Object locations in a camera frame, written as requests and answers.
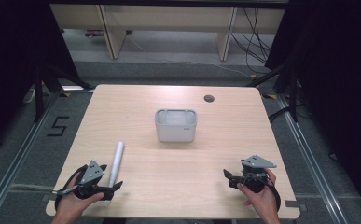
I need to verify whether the person's right hand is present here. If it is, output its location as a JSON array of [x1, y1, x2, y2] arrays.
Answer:
[[236, 168, 279, 217]]

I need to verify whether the black metal stand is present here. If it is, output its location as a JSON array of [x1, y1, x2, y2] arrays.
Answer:
[[245, 60, 301, 123], [33, 61, 96, 123]]

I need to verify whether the black floor cable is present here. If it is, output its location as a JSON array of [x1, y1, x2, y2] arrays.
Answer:
[[267, 104, 307, 125]]

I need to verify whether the white plastic container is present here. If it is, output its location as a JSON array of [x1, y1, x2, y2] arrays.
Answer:
[[154, 107, 199, 144]]

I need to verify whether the beige floor cable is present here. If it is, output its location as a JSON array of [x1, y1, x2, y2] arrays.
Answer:
[[0, 182, 59, 192]]

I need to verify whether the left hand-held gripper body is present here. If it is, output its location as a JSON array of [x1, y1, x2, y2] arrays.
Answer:
[[74, 160, 115, 201]]

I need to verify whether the black curtain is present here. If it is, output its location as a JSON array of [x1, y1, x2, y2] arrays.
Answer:
[[0, 0, 80, 157], [264, 0, 361, 218]]

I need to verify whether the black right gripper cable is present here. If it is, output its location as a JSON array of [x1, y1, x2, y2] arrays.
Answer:
[[263, 181, 282, 212]]

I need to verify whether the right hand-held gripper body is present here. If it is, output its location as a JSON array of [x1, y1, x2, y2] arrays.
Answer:
[[239, 154, 278, 194]]

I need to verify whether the white pen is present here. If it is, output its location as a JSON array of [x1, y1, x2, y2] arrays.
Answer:
[[104, 141, 126, 208]]

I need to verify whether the person's left hand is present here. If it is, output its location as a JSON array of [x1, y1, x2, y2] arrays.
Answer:
[[54, 181, 105, 217]]

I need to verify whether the thin white floor cable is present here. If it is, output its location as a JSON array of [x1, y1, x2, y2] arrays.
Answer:
[[124, 32, 255, 79]]

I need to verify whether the white coiled cable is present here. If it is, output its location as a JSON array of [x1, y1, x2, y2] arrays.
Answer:
[[22, 87, 36, 105]]

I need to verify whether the bundle of black hanging cables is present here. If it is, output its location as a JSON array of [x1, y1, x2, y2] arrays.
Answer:
[[229, 7, 273, 75]]

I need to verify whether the grey metal floor rail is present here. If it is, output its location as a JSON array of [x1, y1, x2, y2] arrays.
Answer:
[[0, 90, 62, 224], [275, 92, 354, 224]]

